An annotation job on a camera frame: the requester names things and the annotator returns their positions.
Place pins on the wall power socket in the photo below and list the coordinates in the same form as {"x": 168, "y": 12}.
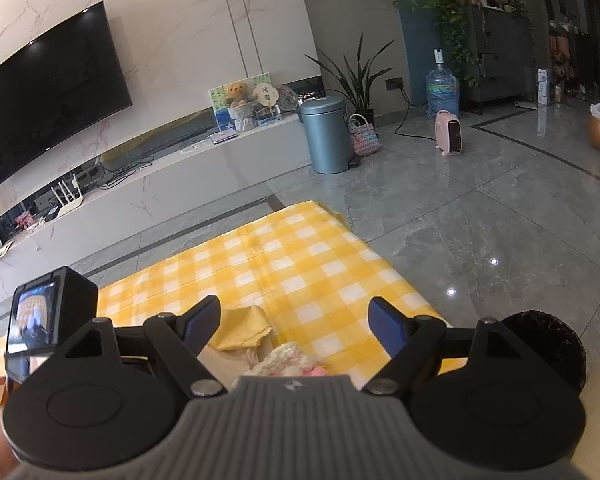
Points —
{"x": 395, "y": 83}

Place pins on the grey metal trash can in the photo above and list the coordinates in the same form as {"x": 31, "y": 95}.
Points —
{"x": 326, "y": 135}

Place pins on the black set-top box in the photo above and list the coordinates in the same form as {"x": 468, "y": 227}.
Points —
{"x": 47, "y": 210}

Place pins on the green picture board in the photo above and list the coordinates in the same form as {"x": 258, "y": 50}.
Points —
{"x": 217, "y": 100}

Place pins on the flat books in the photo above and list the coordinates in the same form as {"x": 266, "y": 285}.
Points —
{"x": 225, "y": 138}

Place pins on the long-leaf floor plant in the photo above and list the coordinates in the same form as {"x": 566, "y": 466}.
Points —
{"x": 357, "y": 80}

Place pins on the white antenna router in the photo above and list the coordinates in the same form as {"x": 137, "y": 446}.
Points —
{"x": 69, "y": 202}

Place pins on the black wall television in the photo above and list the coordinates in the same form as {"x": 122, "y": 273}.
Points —
{"x": 45, "y": 95}

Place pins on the pastel woven bag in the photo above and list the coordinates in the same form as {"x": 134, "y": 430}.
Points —
{"x": 364, "y": 137}

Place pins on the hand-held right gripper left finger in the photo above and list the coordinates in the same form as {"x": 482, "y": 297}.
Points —
{"x": 202, "y": 326}

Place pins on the round paper fan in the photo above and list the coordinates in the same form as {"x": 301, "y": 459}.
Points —
{"x": 263, "y": 95}

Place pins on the dark grey cabinet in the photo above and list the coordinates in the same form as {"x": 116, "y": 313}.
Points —
{"x": 500, "y": 50}

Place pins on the marble television console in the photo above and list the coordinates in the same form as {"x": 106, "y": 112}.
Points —
{"x": 155, "y": 195}

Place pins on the pink space heater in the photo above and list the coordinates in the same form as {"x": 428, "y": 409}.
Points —
{"x": 448, "y": 132}

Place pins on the blue water jug with pump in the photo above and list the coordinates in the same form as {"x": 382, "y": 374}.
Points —
{"x": 442, "y": 87}

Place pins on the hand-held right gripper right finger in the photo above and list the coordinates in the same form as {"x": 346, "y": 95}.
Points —
{"x": 387, "y": 328}

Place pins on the trailing vine on cabinet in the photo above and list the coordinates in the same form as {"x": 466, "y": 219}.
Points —
{"x": 447, "y": 5}

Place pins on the upright white carton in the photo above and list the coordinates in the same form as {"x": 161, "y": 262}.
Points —
{"x": 544, "y": 87}

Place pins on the beige fabric pouch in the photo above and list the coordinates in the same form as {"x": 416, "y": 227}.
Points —
{"x": 227, "y": 362}

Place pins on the yellow checkered tablecloth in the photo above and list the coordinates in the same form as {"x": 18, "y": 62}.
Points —
{"x": 305, "y": 260}

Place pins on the teddy bear bouquet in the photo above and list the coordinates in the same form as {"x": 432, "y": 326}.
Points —
{"x": 238, "y": 105}

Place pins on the papers on console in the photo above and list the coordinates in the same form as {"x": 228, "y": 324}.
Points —
{"x": 1, "y": 251}

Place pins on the black round textured object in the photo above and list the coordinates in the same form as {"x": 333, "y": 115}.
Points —
{"x": 555, "y": 340}

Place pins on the yellow cloth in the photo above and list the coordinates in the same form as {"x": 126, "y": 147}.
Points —
{"x": 242, "y": 327}

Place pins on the pink floral fabric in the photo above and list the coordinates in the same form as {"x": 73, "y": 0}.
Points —
{"x": 290, "y": 360}

